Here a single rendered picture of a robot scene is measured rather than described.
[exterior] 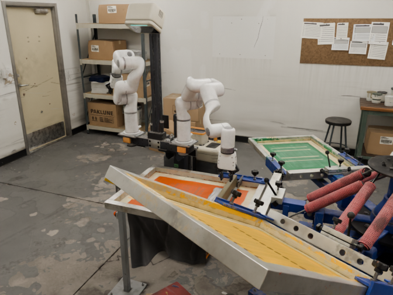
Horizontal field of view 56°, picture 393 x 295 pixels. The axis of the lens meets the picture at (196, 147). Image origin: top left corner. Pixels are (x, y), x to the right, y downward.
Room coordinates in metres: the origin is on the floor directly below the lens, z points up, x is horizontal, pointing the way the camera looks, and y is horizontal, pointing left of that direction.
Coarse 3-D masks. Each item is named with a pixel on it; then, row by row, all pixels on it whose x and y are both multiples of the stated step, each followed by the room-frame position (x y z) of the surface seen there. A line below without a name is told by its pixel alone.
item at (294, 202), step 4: (284, 200) 1.72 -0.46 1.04; (288, 200) 1.72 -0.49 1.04; (292, 200) 1.72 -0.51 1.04; (296, 200) 1.72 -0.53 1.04; (300, 200) 1.72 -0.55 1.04; (272, 204) 1.72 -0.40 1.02; (280, 204) 1.71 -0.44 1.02; (284, 204) 1.70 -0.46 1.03; (288, 204) 1.69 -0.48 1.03; (292, 204) 1.69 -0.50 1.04; (296, 204) 1.68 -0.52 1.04; (300, 204) 1.68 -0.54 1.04; (304, 204) 1.68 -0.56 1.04; (276, 208) 1.72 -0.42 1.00; (280, 208) 1.71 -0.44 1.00; (292, 208) 1.69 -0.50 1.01; (296, 208) 1.68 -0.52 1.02; (300, 208) 1.67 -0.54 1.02; (304, 208) 1.66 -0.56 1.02; (296, 212) 1.68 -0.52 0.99; (304, 212) 1.67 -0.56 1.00
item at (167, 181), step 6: (156, 180) 2.15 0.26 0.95; (162, 180) 2.15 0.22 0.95; (168, 180) 2.15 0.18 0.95; (174, 180) 2.15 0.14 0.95; (180, 180) 2.15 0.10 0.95; (186, 180) 2.15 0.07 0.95; (198, 186) 2.07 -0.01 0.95; (204, 186) 2.07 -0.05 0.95; (210, 186) 2.07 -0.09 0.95; (216, 186) 2.07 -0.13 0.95; (222, 186) 2.07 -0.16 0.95; (204, 192) 1.99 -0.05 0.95; (210, 192) 1.99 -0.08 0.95; (240, 192) 1.99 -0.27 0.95; (246, 192) 1.99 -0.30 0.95; (240, 198) 1.91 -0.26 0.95; (240, 204) 1.84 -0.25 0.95
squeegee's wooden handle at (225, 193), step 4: (236, 176) 2.00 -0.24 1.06; (232, 180) 1.93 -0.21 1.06; (236, 180) 2.00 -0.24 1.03; (228, 184) 1.87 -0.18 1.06; (232, 184) 1.91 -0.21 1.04; (236, 184) 2.00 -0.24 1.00; (224, 188) 1.82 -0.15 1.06; (228, 188) 1.83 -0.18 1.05; (232, 188) 1.91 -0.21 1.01; (220, 192) 1.78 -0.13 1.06; (224, 192) 1.78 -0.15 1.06; (228, 192) 1.84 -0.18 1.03; (220, 196) 1.73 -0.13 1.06; (224, 196) 1.76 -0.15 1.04; (228, 196) 1.84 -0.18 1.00
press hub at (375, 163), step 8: (368, 160) 1.62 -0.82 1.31; (376, 160) 1.62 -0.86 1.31; (384, 160) 1.62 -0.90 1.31; (392, 160) 1.62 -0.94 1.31; (376, 168) 1.53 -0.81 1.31; (384, 168) 1.53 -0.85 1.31; (392, 168) 1.50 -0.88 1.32; (392, 176) 1.44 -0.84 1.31; (392, 184) 1.53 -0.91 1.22; (392, 192) 1.52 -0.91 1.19; (384, 200) 1.55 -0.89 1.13; (376, 208) 1.57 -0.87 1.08; (376, 216) 1.53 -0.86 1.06; (352, 224) 1.54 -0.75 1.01; (360, 224) 1.54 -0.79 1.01; (368, 224) 1.53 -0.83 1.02; (392, 224) 1.46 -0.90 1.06; (360, 232) 1.47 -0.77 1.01; (392, 232) 1.46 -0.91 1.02; (384, 240) 1.41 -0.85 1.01; (392, 240) 1.41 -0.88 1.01; (392, 248) 1.46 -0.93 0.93; (384, 256) 1.43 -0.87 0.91; (392, 256) 1.43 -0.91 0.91; (392, 264) 1.37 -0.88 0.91
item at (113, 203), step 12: (156, 168) 2.29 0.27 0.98; (168, 168) 2.27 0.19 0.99; (216, 180) 2.13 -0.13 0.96; (120, 192) 1.92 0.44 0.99; (108, 204) 1.79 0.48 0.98; (120, 204) 1.77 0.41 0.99; (132, 204) 1.77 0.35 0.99; (252, 204) 1.77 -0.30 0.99; (144, 216) 1.70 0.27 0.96; (156, 216) 1.68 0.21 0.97
